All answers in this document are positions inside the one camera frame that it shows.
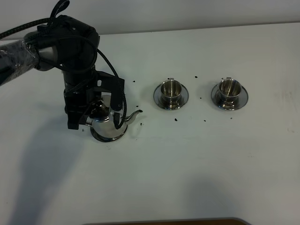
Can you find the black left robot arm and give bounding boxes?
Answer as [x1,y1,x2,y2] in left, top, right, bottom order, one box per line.
[0,15,99,130]

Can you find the braided black left cable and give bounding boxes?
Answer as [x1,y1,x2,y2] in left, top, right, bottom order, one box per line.
[0,0,128,131]

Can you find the left steel teacup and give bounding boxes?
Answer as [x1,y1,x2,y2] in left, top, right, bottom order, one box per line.
[159,78,182,105]

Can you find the black camera mount bracket left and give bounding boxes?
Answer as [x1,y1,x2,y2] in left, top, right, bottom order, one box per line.
[94,71,125,111]

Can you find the left steel cup saucer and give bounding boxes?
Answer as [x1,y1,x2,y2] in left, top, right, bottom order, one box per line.
[153,79,189,111]

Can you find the steel cup saucer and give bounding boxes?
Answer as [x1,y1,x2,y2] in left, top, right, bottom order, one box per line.
[153,79,189,111]
[211,84,248,111]

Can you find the stainless steel teapot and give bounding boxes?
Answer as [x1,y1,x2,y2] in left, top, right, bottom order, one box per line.
[85,95,143,137]

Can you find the steel teapot saucer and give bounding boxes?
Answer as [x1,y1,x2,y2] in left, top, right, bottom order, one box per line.
[90,127,127,143]

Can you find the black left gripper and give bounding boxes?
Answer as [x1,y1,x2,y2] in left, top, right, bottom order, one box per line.
[64,86,98,129]

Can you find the right steel teacup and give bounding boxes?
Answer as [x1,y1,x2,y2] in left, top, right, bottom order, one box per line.
[218,77,242,104]

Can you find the right steel cup saucer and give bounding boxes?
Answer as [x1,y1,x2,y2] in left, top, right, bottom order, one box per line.
[211,84,248,111]

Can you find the steel teacup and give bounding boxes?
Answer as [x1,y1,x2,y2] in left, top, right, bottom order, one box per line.
[218,77,242,104]
[159,78,182,105]

